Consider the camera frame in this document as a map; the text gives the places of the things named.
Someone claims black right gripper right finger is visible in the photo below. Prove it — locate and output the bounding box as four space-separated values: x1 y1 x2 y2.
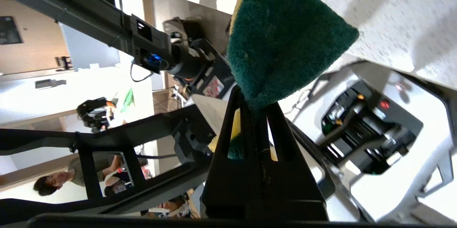
259 101 329 221

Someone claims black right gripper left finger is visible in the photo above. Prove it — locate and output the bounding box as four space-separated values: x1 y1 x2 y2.
201 86 266 221

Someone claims yellow green sponge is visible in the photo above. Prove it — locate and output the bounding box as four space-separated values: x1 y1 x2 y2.
226 0 360 160

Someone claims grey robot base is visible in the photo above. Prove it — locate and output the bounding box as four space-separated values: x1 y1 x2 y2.
286 60 457 224

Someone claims seated dark-haired person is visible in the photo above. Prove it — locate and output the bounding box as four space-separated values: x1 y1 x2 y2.
104 181 135 198

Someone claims black background equipment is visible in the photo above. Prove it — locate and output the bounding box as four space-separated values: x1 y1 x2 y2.
76 97 119 133

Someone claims person in grey shirt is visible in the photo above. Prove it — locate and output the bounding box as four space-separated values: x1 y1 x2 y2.
33 152 124 197

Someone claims grey wall-mounted box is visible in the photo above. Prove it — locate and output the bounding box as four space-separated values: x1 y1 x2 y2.
35 79 67 89

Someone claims black wall sign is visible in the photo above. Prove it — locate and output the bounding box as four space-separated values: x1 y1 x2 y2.
0 16 24 45

